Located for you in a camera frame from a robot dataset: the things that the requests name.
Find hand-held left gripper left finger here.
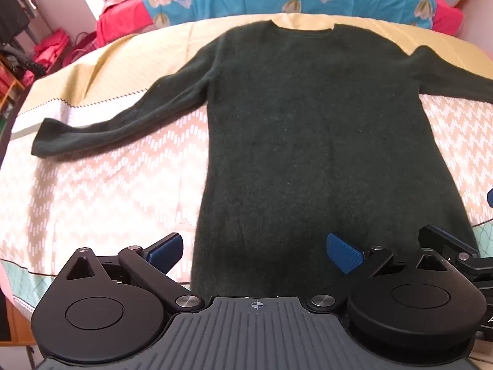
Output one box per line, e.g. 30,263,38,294
58,232,205,313

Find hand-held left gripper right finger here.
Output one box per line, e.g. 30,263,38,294
308,232,457,313

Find dark green knit sweater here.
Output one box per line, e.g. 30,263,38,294
31,19,493,305

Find red folded clothes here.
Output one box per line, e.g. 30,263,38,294
33,27,75,68

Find dark hanging clothes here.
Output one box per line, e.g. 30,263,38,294
0,0,41,47

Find beige yellow patterned bedsheet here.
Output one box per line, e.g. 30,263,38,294
0,11,493,278

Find teal patterned mattress sheet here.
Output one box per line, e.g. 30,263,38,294
0,221,493,319

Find pink woven basket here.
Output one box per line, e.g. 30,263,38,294
63,31,98,66

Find wooden storage shelf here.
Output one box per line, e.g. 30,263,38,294
0,46,37,120

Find red bedding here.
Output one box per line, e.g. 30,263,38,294
96,0,464,49

